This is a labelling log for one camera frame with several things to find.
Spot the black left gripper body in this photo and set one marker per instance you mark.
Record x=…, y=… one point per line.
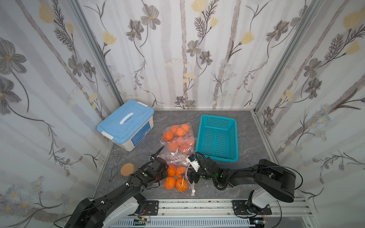
x=159, y=166

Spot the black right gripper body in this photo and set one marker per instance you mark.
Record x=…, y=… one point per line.
x=195, y=172

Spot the clear zip-top bag front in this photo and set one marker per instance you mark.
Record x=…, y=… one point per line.
x=179, y=160

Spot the clear zip-top bag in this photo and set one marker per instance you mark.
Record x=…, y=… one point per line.
x=179, y=160
x=179, y=139

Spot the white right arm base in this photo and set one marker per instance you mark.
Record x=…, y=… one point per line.
x=257, y=204

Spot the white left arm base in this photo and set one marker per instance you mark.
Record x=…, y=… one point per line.
x=135, y=206

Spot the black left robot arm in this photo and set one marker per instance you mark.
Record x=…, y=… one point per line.
x=93, y=213

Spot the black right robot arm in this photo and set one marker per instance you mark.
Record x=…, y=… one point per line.
x=278, y=181

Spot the clear zip-top bag rear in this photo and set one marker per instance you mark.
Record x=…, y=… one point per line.
x=179, y=139

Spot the teal plastic basket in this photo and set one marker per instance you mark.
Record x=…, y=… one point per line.
x=218, y=138

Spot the blue lid storage box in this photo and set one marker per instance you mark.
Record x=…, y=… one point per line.
x=128, y=125

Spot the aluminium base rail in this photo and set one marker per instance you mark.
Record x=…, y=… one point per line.
x=216, y=213

